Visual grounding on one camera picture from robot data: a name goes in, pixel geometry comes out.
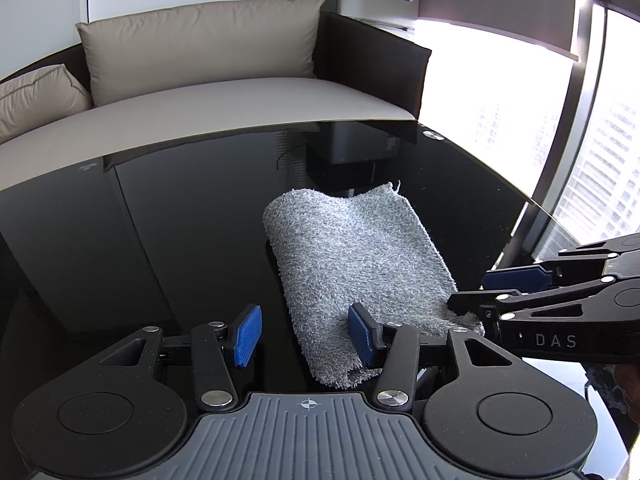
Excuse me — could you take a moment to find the small beige cushion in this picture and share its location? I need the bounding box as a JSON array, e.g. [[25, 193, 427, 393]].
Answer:
[[0, 63, 93, 145]]

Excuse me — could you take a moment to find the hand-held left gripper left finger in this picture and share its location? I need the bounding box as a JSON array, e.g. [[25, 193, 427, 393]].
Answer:
[[100, 304, 263, 414]]

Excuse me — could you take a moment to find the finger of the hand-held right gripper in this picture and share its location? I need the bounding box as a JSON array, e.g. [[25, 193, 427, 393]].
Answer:
[[481, 232, 640, 294], [446, 272, 640, 322]]

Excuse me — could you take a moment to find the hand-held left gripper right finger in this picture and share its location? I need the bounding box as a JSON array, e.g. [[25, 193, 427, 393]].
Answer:
[[347, 302, 516, 414]]

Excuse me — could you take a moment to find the grey fluffy towel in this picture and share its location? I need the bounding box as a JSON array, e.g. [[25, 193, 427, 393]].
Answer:
[[262, 181, 486, 390]]

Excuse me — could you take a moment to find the large beige cushion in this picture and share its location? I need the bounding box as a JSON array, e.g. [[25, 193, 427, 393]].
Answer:
[[75, 0, 327, 108]]

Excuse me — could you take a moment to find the dark brown sofa beige seat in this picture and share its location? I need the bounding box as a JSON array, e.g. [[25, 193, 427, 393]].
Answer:
[[0, 10, 433, 191]]

